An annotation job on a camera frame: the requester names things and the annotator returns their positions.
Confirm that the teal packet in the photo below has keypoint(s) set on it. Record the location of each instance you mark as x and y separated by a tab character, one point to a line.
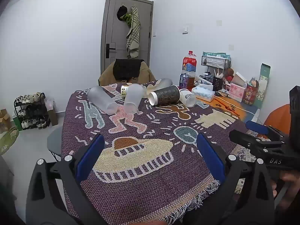
216	54

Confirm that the round green mat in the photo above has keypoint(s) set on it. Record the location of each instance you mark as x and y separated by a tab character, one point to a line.
8	140

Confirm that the pink patterned box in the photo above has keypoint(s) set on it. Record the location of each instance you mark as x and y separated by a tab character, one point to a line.
236	91

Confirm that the black hat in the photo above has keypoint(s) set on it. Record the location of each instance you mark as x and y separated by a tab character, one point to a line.
121	11

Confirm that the orange desk mat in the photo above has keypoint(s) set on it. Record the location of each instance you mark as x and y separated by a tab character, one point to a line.
225	105

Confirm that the person's right hand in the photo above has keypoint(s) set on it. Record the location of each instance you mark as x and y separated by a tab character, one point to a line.
291	180

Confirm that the small white cup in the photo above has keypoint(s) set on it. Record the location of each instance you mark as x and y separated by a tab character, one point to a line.
187	97

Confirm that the cardboard box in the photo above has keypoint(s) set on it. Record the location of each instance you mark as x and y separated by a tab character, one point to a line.
4	120

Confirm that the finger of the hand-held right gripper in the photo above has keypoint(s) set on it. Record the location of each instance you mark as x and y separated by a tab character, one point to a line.
256	126
248	141

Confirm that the black shoe rack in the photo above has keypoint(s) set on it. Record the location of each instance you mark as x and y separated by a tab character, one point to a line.
45	112

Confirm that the rows of shoes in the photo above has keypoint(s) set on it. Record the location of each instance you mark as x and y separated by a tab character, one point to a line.
29	111

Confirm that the green bag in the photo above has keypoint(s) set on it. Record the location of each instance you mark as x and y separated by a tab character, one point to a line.
17	124

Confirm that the grey round stool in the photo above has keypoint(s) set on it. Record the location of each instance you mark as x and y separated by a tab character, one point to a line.
54	143

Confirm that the red gift box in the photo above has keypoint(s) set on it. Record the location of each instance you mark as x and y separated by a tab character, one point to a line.
250	93

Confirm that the purple drink can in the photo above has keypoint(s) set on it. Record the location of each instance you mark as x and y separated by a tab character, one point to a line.
183	80

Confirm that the black cloth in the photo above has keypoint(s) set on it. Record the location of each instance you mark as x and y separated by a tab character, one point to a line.
127	69

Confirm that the white wall socket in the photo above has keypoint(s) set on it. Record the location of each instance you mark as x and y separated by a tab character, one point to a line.
231	47
219	23

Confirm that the green hanging cloth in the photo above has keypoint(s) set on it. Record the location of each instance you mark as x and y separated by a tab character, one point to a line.
127	18

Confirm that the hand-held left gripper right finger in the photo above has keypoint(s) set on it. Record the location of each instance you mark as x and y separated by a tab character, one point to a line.
209	154

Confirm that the dark patterned paper cup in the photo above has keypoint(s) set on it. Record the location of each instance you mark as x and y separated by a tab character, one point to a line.
164	95

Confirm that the orange chair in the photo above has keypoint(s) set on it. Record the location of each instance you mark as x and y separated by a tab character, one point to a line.
280	117

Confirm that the plaid scarf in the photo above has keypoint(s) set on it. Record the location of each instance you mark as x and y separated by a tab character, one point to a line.
133	35

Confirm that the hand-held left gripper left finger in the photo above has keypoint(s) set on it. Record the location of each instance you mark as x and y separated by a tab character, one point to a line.
91	154

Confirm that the pink paper bag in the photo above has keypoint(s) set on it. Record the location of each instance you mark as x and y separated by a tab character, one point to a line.
51	112

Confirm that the white light switch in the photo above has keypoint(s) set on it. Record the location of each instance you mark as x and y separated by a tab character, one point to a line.
185	29

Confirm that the brown plush toy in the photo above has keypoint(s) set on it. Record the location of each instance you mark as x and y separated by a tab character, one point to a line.
229	73

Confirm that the red label drink bottle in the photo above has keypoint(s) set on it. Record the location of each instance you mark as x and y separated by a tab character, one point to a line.
189	63

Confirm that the wide frosted plastic cup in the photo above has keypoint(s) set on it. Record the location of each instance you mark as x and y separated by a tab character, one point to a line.
103	99

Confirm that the black utensil holder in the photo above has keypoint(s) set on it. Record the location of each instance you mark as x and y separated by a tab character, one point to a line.
217	82

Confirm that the tall green box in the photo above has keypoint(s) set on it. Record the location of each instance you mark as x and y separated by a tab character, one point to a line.
263	84

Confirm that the blue tissue box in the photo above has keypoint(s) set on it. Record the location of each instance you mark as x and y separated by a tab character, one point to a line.
203	92

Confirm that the grey door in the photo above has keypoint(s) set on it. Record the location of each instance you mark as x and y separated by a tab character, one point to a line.
118	35

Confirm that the tall frosted plastic cup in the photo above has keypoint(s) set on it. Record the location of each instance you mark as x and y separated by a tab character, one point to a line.
133	97

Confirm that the purple printed blanket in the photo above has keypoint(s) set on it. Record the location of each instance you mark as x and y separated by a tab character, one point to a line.
150	168

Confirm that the brown tea bottle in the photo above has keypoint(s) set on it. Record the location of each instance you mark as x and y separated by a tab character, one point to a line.
191	79

